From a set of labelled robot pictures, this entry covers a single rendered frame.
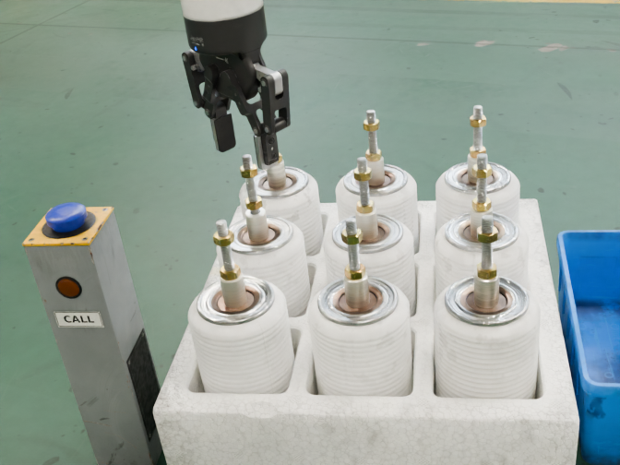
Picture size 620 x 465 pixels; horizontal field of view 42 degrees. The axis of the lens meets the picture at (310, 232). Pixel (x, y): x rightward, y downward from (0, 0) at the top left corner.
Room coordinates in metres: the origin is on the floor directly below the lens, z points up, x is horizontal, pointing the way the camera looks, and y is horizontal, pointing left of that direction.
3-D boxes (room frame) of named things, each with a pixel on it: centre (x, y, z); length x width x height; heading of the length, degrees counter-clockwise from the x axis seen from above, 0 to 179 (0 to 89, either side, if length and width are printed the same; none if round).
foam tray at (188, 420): (0.73, -0.06, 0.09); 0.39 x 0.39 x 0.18; 78
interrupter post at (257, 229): (0.76, 0.06, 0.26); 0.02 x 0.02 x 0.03
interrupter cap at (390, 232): (0.73, -0.06, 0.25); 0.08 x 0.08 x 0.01
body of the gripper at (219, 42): (0.76, 0.05, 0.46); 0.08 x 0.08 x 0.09
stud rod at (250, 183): (0.76, 0.06, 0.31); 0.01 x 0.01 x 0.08
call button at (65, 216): (0.72, 0.24, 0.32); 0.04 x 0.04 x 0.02
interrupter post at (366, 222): (0.73, -0.06, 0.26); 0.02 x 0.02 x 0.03
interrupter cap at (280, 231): (0.76, 0.06, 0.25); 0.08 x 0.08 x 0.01
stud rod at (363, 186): (0.73, -0.06, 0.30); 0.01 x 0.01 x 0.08
